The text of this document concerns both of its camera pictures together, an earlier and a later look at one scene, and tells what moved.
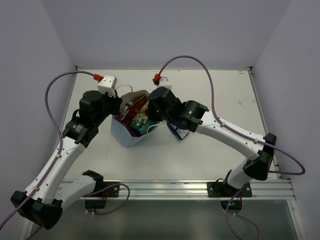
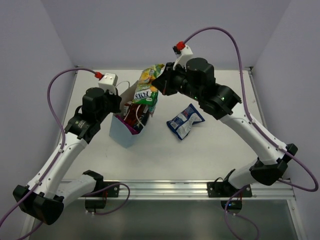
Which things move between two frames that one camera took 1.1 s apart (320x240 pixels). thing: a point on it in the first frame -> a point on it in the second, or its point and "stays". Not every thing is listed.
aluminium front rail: (187, 189) stays
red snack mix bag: (134, 107) stays
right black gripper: (151, 114) -> (163, 81)
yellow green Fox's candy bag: (140, 117) -> (147, 94)
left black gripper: (115, 104) stays
